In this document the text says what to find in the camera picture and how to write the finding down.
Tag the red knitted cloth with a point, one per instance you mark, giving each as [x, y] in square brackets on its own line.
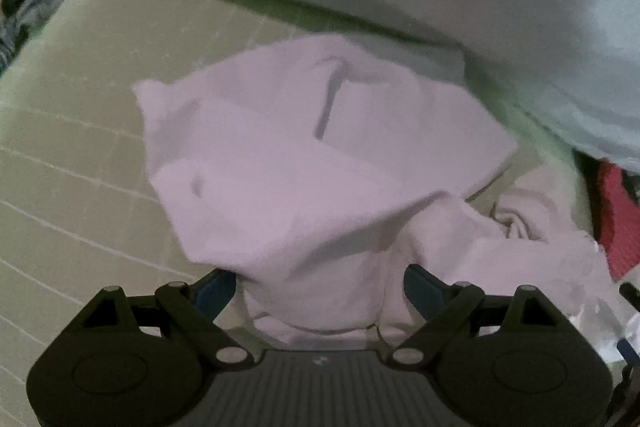
[620, 227]

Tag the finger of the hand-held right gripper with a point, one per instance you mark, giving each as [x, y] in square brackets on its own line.
[629, 292]

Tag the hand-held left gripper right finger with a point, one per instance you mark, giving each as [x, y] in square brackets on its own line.
[419, 288]

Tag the grey striped cloth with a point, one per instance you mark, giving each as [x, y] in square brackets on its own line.
[25, 2]

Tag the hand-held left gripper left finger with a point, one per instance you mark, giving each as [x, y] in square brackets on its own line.
[216, 294]

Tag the green grid bed sheet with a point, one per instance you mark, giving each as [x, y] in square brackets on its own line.
[75, 167]

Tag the white garment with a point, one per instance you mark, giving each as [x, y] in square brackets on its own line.
[320, 177]

